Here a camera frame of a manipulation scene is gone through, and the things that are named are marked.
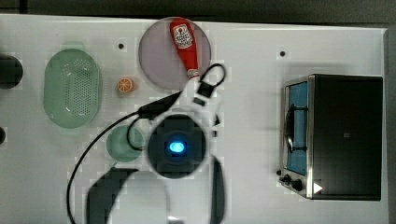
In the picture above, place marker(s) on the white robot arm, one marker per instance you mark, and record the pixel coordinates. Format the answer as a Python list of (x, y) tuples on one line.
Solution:
[(180, 180)]

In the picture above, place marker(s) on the green mug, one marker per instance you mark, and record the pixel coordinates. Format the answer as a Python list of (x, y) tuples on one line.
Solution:
[(125, 146)]

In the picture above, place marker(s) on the lilac round plate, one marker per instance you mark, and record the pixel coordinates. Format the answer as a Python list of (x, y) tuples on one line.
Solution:
[(158, 56)]

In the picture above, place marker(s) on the orange slice toy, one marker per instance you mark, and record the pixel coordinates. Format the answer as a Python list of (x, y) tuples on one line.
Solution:
[(125, 85)]

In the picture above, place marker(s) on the red plush ketchup bottle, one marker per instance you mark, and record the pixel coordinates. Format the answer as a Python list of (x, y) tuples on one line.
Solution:
[(185, 44)]

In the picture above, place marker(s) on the green perforated colander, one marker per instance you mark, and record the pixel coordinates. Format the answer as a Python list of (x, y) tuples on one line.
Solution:
[(72, 87)]

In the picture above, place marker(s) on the silver toaster oven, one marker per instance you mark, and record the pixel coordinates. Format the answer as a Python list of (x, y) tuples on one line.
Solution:
[(332, 137)]

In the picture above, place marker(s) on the black round pot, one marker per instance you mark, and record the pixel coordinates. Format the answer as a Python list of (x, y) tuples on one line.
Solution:
[(11, 72)]

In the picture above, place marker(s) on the black round container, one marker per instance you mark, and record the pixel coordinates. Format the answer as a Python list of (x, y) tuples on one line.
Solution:
[(2, 136)]

